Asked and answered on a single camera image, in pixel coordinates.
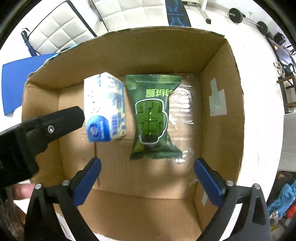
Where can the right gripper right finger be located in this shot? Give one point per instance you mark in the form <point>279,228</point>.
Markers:
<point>253,220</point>

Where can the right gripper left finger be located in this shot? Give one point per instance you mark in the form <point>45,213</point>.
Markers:
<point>41,220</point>

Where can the yellow tissue pack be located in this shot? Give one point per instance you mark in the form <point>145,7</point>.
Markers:
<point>104,108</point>

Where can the green snack bag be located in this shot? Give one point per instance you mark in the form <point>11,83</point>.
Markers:
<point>148,97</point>

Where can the person's hand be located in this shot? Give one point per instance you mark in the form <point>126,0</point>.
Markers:
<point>22,191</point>

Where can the blue mat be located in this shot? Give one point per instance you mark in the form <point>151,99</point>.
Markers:
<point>13,78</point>

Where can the cardboard box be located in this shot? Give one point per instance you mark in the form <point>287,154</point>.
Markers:
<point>143,199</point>

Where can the dark wooden chair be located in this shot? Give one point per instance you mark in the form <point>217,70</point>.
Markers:
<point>287,87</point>

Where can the left white quilted chair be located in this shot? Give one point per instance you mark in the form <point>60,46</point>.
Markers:
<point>63,28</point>

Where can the white quilted chair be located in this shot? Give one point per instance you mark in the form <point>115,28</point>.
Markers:
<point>63,28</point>
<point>120,15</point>

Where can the right white quilted chair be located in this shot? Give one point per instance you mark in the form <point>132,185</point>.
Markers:
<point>120,15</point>

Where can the floor barbell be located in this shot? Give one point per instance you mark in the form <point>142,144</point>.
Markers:
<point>237,17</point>

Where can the black blue weight bench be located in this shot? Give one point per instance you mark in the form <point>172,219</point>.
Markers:
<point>176,13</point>

